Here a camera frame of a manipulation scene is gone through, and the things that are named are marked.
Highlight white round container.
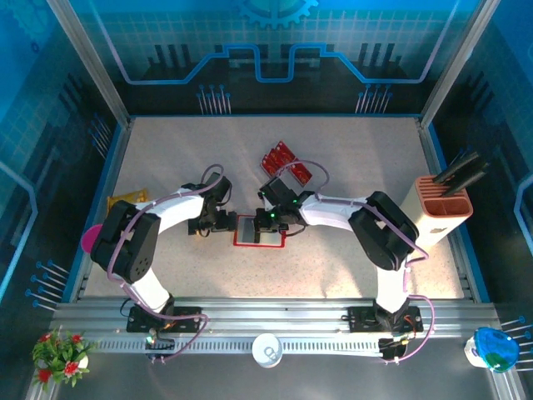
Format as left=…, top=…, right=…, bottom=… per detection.
left=251, top=332, right=285, bottom=369

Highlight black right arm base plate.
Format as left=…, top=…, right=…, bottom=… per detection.
left=346, top=305, right=423, bottom=334

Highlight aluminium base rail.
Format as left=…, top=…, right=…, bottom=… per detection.
left=48, top=296, right=503, bottom=341

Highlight pink plastic cup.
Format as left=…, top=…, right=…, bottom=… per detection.
left=81, top=223, right=104, bottom=253

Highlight artificial red flower plant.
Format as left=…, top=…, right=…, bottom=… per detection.
left=31, top=326, right=96, bottom=393

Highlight grey slotted cable duct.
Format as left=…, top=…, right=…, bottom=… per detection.
left=88, top=338, right=386, bottom=356

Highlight black-handled knife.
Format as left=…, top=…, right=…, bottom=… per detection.
left=432, top=150, right=480, bottom=185
left=440, top=162, right=491, bottom=198

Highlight yellow snack bag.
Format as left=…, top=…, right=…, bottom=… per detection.
left=105, top=188, right=151, bottom=214

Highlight red credit card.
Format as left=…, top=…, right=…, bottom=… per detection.
left=261, top=152, right=285, bottom=174
left=266, top=146, right=291, bottom=168
left=272, top=140, right=296, bottom=162

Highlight beige knife block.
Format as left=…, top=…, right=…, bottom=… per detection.
left=399, top=174, right=475, bottom=248

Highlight dark credit card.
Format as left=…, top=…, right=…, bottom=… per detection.
left=237, top=216, right=256, bottom=245

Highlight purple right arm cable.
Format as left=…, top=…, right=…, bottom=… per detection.
left=272, top=160, right=437, bottom=366

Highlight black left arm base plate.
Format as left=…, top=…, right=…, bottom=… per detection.
left=126, top=305, right=204, bottom=334

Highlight aluminium frame post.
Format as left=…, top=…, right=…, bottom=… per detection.
left=44, top=0, right=133, bottom=128
left=417, top=0, right=501, bottom=128

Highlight red snack packets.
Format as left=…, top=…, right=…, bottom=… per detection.
left=288, top=160, right=312, bottom=185

